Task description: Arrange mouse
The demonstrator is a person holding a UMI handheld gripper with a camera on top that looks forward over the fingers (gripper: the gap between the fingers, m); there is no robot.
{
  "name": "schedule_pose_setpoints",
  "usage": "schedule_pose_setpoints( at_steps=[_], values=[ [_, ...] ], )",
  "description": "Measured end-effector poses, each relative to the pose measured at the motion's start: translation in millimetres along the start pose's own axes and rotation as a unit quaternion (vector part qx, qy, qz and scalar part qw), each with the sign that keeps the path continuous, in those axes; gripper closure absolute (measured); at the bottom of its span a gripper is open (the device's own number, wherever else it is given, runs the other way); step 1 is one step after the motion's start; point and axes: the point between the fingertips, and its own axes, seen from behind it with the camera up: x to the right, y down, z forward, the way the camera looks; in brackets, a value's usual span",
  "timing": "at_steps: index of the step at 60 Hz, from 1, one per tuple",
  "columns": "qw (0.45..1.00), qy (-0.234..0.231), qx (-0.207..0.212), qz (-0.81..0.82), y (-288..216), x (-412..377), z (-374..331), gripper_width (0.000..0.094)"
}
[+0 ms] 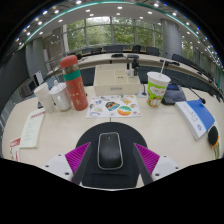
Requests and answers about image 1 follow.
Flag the white paper cup stack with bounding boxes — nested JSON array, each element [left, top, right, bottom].
[[33, 82, 56, 114]]

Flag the colourful sticker sheet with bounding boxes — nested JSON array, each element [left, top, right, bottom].
[[85, 94, 142, 119]]

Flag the white standing panel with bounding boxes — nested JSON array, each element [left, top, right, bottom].
[[34, 69, 44, 86]]

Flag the white booklet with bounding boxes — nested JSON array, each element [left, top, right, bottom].
[[19, 107, 46, 149]]

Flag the ceiling lights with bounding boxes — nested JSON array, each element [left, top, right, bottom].
[[14, 0, 224, 79]]

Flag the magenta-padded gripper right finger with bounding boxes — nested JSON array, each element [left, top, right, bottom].
[[132, 142, 181, 186]]

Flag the black office chairs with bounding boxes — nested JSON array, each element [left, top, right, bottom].
[[68, 44, 223, 101]]

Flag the black computer mouse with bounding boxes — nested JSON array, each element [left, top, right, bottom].
[[96, 131, 124, 171]]

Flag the long curved conference table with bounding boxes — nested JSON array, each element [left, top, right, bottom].
[[49, 53, 221, 91]]

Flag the white compartment tray box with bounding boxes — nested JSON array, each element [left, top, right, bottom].
[[93, 63, 142, 97]]

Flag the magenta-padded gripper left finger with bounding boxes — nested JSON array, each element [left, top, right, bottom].
[[44, 141, 93, 186]]

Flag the red thermos bottle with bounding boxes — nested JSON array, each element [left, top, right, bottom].
[[59, 54, 89, 112]]

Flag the blue and white book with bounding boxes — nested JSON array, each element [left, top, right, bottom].
[[174, 98, 216, 141]]

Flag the black desktop microphone unit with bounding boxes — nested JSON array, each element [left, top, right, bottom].
[[160, 77, 207, 106]]

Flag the green-printed paper cup with straw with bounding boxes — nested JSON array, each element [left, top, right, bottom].
[[146, 59, 172, 108]]

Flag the white low cabinet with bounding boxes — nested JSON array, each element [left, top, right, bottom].
[[18, 79, 36, 98]]

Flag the white lidded mug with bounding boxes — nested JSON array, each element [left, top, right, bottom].
[[48, 79, 73, 112]]

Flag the red and white magazine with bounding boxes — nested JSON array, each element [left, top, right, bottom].
[[9, 137, 22, 162]]

